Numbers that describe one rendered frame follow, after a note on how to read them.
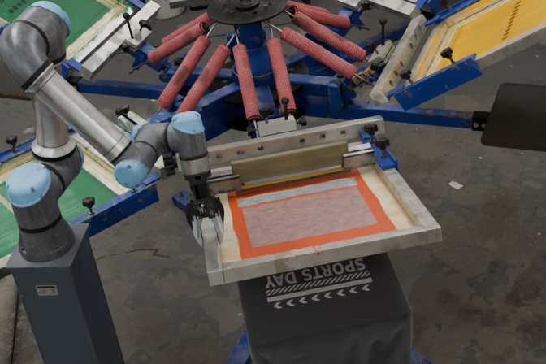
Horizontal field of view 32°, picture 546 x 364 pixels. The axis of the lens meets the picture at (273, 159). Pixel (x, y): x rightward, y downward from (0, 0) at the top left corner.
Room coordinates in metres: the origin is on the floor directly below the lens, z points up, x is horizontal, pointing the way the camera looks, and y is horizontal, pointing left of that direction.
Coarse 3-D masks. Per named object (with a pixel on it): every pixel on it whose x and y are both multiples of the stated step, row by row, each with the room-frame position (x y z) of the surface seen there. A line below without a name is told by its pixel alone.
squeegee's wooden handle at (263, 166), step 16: (336, 144) 2.43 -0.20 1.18; (240, 160) 2.42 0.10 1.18; (256, 160) 2.41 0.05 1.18; (272, 160) 2.41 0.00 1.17; (288, 160) 2.41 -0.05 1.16; (304, 160) 2.41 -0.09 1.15; (320, 160) 2.41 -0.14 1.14; (336, 160) 2.41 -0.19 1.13; (240, 176) 2.40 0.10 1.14; (256, 176) 2.40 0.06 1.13; (272, 176) 2.40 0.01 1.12
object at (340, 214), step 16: (336, 176) 2.41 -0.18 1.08; (352, 176) 2.39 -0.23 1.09; (336, 192) 2.28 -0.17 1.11; (352, 192) 2.26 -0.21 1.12; (368, 192) 2.24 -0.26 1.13; (304, 208) 2.20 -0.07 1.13; (320, 208) 2.18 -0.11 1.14; (336, 208) 2.16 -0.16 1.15; (352, 208) 2.14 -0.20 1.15; (368, 208) 2.12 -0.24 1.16; (320, 224) 2.06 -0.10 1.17; (336, 224) 2.05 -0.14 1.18; (352, 224) 2.03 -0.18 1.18; (368, 224) 2.01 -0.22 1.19; (384, 224) 2.00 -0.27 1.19; (320, 240) 1.96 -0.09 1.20; (336, 240) 1.94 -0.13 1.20
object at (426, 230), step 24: (360, 144) 2.58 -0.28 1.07; (216, 168) 2.57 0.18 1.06; (408, 192) 2.12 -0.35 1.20; (216, 240) 2.00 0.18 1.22; (360, 240) 1.85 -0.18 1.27; (384, 240) 1.84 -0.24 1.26; (408, 240) 1.84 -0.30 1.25; (432, 240) 1.85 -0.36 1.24; (216, 264) 1.85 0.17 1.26; (240, 264) 1.83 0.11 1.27; (264, 264) 1.82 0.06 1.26; (288, 264) 1.82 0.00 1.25; (312, 264) 1.82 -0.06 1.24
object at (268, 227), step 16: (256, 192) 2.39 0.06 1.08; (272, 192) 2.37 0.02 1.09; (240, 208) 2.28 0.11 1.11; (256, 208) 2.26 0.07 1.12; (272, 208) 2.24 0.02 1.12; (288, 208) 2.22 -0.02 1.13; (240, 224) 2.15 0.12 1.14; (256, 224) 2.14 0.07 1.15; (272, 224) 2.12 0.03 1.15; (288, 224) 2.10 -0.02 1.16; (304, 224) 2.08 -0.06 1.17; (240, 240) 2.04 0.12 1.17; (256, 240) 2.03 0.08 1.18; (272, 240) 2.01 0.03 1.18; (288, 240) 1.99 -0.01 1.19; (304, 240) 1.98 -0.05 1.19; (240, 256) 1.94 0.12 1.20; (256, 256) 1.93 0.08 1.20
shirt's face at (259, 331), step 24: (384, 264) 2.12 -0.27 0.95; (240, 288) 2.11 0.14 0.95; (264, 288) 2.09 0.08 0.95; (384, 288) 2.02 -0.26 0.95; (264, 312) 2.00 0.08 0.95; (288, 312) 1.98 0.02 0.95; (312, 312) 1.97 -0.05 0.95; (336, 312) 1.95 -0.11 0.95; (360, 312) 1.94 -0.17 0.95; (384, 312) 1.93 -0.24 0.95; (264, 336) 1.90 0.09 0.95; (288, 336) 1.89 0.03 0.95
